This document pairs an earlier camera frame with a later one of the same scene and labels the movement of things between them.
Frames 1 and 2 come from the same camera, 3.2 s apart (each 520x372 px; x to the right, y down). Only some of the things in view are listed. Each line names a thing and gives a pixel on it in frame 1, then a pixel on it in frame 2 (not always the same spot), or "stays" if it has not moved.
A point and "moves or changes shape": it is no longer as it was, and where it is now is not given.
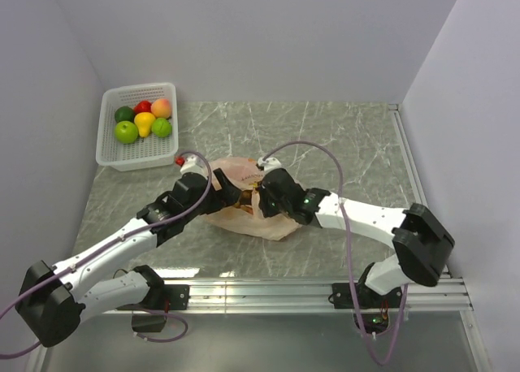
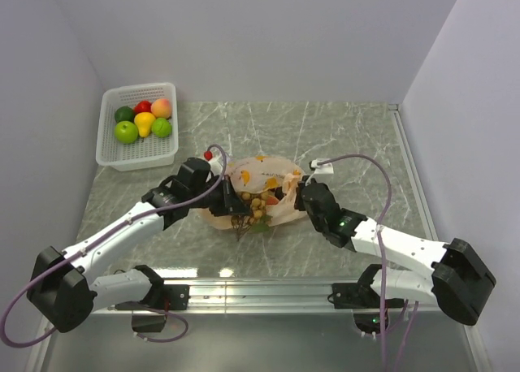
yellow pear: x=144 y=122 stays
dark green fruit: x=124 y=113 stays
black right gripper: x=267 y=211 to x=301 y=184
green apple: x=126 y=131 stays
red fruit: x=142 y=106 stays
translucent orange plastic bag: x=246 y=217 moves or changes shape
